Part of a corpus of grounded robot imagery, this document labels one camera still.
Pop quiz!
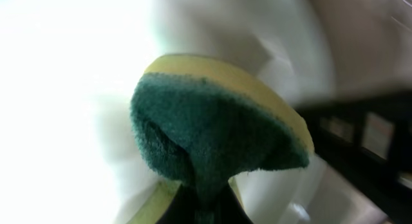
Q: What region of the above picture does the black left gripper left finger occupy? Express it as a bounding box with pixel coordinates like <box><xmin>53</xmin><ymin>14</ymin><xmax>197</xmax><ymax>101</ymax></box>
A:
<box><xmin>156</xmin><ymin>185</ymin><xmax>200</xmax><ymax>224</ymax></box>

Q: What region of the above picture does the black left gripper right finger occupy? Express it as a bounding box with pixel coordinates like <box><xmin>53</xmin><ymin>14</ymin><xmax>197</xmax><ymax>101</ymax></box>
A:
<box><xmin>213</xmin><ymin>183</ymin><xmax>253</xmax><ymax>224</ymax></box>

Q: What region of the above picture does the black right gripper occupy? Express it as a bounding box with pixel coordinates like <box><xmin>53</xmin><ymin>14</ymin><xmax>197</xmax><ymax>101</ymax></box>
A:
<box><xmin>298</xmin><ymin>91</ymin><xmax>411</xmax><ymax>223</ymax></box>

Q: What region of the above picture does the green and yellow sponge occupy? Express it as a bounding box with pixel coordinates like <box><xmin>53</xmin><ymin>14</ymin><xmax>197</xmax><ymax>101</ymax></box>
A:
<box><xmin>130</xmin><ymin>55</ymin><xmax>314</xmax><ymax>223</ymax></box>

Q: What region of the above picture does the white plate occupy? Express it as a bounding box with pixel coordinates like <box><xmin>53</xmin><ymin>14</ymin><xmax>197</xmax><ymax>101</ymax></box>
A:
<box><xmin>1</xmin><ymin>0</ymin><xmax>335</xmax><ymax>223</ymax></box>

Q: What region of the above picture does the large dark grey tray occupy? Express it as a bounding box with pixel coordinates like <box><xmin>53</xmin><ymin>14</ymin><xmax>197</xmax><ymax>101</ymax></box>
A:
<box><xmin>309</xmin><ymin>0</ymin><xmax>411</xmax><ymax>104</ymax></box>

